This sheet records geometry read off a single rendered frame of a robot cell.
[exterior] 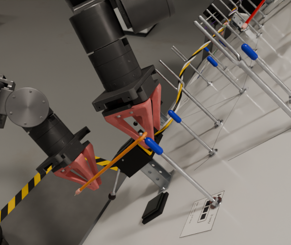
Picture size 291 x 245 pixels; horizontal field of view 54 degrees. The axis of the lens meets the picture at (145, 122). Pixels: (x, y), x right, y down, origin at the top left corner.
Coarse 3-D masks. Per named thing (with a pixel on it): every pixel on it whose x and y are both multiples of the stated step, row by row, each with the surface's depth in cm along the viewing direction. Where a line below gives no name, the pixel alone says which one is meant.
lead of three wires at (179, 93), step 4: (180, 84) 45; (180, 88) 43; (180, 92) 43; (180, 96) 42; (176, 100) 42; (176, 104) 41; (176, 108) 41; (168, 120) 41; (172, 120) 41; (164, 124) 41; (168, 124) 41; (160, 128) 41; (164, 128) 41; (156, 132) 42; (160, 132) 41; (156, 136) 42
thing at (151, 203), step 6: (162, 192) 41; (156, 198) 41; (162, 198) 40; (150, 204) 41; (156, 204) 39; (162, 204) 39; (144, 210) 41; (150, 210) 39; (156, 210) 38; (162, 210) 38; (144, 216) 40; (150, 216) 39; (156, 216) 38; (144, 222) 40
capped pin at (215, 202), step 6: (144, 138) 28; (150, 138) 28; (150, 144) 27; (156, 144) 28; (156, 150) 27; (162, 150) 28; (162, 156) 28; (168, 156) 28; (168, 162) 28; (174, 162) 28; (174, 168) 28; (180, 168) 28; (186, 174) 28; (192, 180) 28; (198, 186) 28; (204, 192) 28; (210, 198) 28; (216, 198) 28; (210, 204) 29; (216, 204) 28
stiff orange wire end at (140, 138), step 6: (144, 132) 28; (138, 138) 28; (132, 144) 29; (126, 150) 29; (120, 156) 30; (114, 162) 31; (96, 174) 34; (90, 180) 35; (84, 186) 36; (78, 192) 37
